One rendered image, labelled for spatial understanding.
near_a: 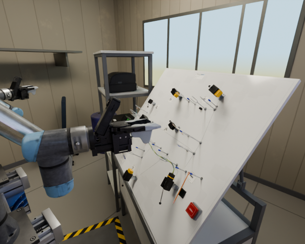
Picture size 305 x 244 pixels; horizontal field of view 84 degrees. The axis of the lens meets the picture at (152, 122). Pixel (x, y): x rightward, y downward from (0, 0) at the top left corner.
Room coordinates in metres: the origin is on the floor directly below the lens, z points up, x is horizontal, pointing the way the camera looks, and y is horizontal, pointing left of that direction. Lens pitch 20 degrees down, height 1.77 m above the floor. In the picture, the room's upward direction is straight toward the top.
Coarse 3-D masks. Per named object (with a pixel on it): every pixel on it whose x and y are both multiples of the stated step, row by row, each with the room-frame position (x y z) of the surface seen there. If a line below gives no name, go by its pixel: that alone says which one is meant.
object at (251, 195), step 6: (234, 186) 0.91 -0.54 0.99; (240, 186) 0.90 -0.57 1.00; (240, 192) 0.87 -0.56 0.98; (246, 192) 0.85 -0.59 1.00; (246, 198) 0.82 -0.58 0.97; (252, 198) 0.80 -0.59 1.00; (258, 198) 0.80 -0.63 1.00; (252, 204) 0.79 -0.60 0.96; (258, 204) 0.76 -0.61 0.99; (264, 204) 0.75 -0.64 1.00; (258, 210) 0.75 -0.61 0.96; (264, 210) 0.75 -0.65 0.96; (252, 216) 0.77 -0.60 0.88; (258, 216) 0.74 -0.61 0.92; (252, 222) 0.76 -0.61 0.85; (258, 222) 0.74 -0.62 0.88; (252, 228) 0.76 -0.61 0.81; (258, 228) 0.75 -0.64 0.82
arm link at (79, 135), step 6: (78, 126) 0.44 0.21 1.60; (84, 126) 0.44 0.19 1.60; (72, 132) 0.41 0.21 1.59; (78, 132) 0.42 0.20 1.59; (84, 132) 0.42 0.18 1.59; (72, 138) 0.40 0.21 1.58; (78, 138) 0.41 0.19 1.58; (84, 138) 0.41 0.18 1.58; (72, 144) 0.40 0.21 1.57; (78, 144) 0.40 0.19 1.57; (84, 144) 0.41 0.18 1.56; (78, 150) 0.40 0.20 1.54; (84, 150) 0.41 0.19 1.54
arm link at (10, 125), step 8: (0, 104) 0.48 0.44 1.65; (0, 112) 0.46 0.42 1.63; (8, 112) 0.47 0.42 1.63; (0, 120) 0.45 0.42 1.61; (8, 120) 0.46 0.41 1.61; (16, 120) 0.47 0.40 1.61; (24, 120) 0.49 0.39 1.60; (0, 128) 0.44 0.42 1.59; (8, 128) 0.45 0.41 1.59; (16, 128) 0.46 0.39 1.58; (24, 128) 0.47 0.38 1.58; (32, 128) 0.49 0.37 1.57; (40, 128) 0.51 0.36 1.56; (8, 136) 0.45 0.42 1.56; (16, 136) 0.45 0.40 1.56
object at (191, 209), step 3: (189, 204) 0.63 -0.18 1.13; (192, 204) 0.62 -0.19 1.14; (189, 207) 0.62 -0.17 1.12; (192, 207) 0.61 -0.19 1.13; (195, 207) 0.60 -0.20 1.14; (186, 210) 0.62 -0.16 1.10; (189, 210) 0.61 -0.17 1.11; (192, 210) 0.60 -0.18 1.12; (195, 210) 0.59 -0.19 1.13; (189, 213) 0.60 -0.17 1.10; (192, 213) 0.59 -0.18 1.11; (195, 213) 0.58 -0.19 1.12; (192, 216) 0.58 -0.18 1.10
